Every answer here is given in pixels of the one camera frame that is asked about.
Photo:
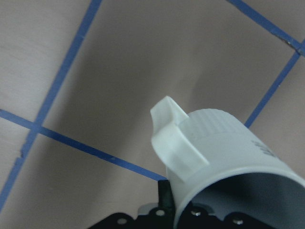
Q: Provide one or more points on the white HOME mug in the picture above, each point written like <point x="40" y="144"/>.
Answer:
<point x="211" y="158"/>

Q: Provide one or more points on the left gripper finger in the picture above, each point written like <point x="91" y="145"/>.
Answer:
<point x="166" y="205"/>

